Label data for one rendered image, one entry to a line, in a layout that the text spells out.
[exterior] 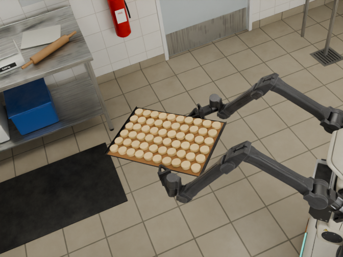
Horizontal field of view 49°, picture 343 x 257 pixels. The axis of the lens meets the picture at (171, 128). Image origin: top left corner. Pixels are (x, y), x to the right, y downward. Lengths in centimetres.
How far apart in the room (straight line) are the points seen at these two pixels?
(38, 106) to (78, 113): 38
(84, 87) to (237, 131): 155
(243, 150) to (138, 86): 262
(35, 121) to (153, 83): 128
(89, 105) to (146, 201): 112
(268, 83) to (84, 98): 225
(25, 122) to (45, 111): 20
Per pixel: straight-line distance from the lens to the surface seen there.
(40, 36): 351
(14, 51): 329
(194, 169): 194
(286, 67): 413
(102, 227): 307
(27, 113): 348
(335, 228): 213
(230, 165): 159
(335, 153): 173
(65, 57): 316
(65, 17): 367
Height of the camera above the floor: 258
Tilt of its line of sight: 47 degrees down
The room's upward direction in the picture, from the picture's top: 11 degrees counter-clockwise
